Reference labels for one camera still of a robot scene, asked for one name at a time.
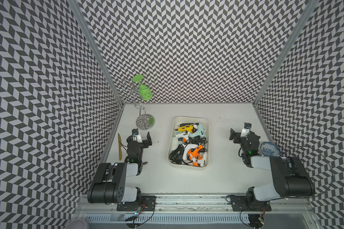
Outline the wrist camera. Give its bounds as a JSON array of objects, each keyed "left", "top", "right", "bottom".
[
  {"left": 240, "top": 123, "right": 252, "bottom": 137},
  {"left": 131, "top": 128, "right": 142, "bottom": 143}
]

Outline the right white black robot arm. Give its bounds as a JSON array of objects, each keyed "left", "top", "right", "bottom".
[{"left": 229, "top": 129, "right": 315, "bottom": 204}]

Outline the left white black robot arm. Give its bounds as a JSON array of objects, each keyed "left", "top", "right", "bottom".
[{"left": 87, "top": 129, "right": 153, "bottom": 205}]

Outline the wooden yellow knife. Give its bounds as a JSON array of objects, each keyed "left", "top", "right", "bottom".
[{"left": 118, "top": 134, "right": 122, "bottom": 161}]

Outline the mint green glue gun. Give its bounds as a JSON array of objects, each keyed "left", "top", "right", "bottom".
[{"left": 174, "top": 131, "right": 191, "bottom": 140}]

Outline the aluminium rail frame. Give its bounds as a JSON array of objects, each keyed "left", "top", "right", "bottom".
[{"left": 71, "top": 194, "right": 322, "bottom": 229}]

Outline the cream plastic storage box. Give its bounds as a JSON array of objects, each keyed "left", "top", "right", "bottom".
[{"left": 167, "top": 116, "right": 210, "bottom": 170}]

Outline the green plastic cup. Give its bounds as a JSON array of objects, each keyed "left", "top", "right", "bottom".
[{"left": 132, "top": 74, "right": 153, "bottom": 101}]

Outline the orange glue gun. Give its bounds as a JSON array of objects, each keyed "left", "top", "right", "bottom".
[{"left": 187, "top": 145, "right": 203, "bottom": 160}]

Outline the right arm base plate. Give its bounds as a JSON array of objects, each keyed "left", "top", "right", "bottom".
[{"left": 229, "top": 195, "right": 272, "bottom": 212}]

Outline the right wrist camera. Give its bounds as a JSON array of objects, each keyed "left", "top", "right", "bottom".
[{"left": 240, "top": 123, "right": 252, "bottom": 137}]

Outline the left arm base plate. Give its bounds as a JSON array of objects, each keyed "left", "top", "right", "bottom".
[{"left": 117, "top": 196, "right": 156, "bottom": 212}]

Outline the yellow glue gun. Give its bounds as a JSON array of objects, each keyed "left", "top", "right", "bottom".
[{"left": 177, "top": 124, "right": 194, "bottom": 133}]

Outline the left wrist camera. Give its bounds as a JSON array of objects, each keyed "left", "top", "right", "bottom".
[{"left": 131, "top": 128, "right": 142, "bottom": 143}]

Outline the blue patterned ceramic bowl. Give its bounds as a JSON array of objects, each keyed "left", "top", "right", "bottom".
[{"left": 260, "top": 142, "right": 282, "bottom": 156}]

